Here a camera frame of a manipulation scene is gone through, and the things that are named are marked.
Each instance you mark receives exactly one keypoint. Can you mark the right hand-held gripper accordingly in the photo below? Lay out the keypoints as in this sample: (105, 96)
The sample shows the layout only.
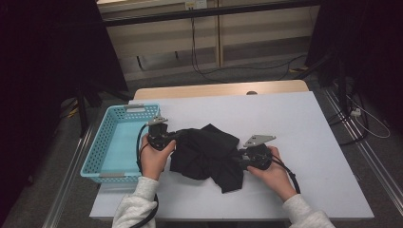
(258, 156)

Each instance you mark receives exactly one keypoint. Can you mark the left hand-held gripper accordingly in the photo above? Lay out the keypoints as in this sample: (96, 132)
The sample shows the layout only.
(157, 133)

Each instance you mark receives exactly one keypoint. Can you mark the black shorts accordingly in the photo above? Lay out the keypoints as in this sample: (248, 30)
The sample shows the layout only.
(206, 155)

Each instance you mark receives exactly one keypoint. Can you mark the light blue plastic basket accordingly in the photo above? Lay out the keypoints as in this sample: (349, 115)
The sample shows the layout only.
(95, 152)

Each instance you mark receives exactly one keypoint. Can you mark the person's right hand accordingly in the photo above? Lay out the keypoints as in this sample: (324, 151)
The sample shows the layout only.
(275, 177)

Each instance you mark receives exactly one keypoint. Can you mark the person's left hand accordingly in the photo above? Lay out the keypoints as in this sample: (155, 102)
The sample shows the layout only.
(152, 163)

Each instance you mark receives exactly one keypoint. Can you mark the black stand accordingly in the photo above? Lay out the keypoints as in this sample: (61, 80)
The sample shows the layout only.
(341, 88)
(83, 117)

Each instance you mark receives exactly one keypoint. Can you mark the beige wooden cabinet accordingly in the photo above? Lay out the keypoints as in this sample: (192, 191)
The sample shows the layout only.
(164, 34)

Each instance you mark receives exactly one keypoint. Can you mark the white power plug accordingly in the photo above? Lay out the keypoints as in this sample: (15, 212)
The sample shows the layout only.
(356, 111)

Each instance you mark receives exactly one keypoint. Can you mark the black horizontal bar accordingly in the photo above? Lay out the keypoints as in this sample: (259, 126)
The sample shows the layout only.
(206, 12)

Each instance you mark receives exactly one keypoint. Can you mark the black curtain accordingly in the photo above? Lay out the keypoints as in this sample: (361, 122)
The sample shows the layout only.
(38, 63)
(370, 47)

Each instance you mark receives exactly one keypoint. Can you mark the metal floor rail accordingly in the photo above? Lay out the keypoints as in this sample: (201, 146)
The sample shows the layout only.
(374, 161)
(68, 180)

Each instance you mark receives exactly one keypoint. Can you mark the white wall socket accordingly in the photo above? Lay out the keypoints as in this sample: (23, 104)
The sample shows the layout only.
(196, 3)

